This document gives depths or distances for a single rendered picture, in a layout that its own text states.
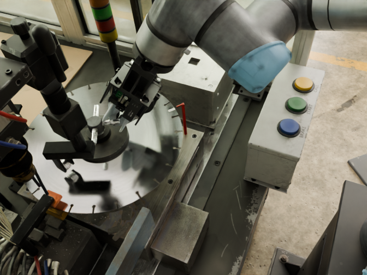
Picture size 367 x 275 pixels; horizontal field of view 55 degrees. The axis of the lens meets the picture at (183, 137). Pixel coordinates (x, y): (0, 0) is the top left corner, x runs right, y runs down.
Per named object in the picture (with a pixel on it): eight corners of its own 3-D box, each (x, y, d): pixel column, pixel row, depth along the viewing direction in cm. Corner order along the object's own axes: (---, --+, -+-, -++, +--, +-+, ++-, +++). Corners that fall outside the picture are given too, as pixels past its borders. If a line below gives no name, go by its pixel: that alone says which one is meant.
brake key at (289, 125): (281, 121, 79) (282, 115, 77) (299, 126, 78) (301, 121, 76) (276, 135, 77) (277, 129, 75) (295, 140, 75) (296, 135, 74)
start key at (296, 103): (289, 100, 82) (290, 94, 81) (306, 105, 81) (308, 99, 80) (284, 112, 80) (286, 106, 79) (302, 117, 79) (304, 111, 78)
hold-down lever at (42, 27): (23, 14, 43) (3, 23, 41) (56, 20, 40) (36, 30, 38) (45, 72, 48) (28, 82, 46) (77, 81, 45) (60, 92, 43)
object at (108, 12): (100, 8, 85) (96, -4, 83) (116, 11, 84) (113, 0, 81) (89, 18, 83) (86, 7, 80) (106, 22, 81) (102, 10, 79)
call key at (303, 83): (296, 81, 86) (297, 75, 85) (312, 84, 85) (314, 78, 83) (291, 91, 84) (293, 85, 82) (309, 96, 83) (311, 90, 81)
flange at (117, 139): (128, 157, 68) (125, 150, 66) (70, 163, 68) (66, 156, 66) (129, 114, 75) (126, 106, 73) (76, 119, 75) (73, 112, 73)
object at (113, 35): (106, 30, 90) (103, 20, 88) (121, 34, 89) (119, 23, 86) (96, 41, 88) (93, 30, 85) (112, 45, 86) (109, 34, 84)
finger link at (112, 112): (89, 131, 66) (104, 100, 59) (103, 112, 70) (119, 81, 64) (103, 139, 66) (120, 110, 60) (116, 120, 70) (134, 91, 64)
